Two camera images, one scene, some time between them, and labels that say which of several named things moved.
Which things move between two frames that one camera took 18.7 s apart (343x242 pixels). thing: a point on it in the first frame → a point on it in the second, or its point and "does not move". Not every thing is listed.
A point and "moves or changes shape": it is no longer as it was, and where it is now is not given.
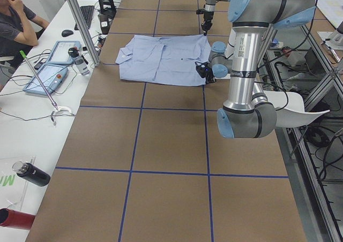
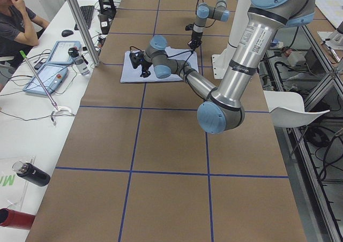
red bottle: [16, 219] does not move
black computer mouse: [66, 32] does not move
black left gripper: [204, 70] → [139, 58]
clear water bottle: [79, 61] does not move
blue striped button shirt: [169, 60] moves or changes shape
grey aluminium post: [81, 24] does not move
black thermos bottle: [31, 173] does not move
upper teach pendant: [60, 54] does not move
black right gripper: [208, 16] → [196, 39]
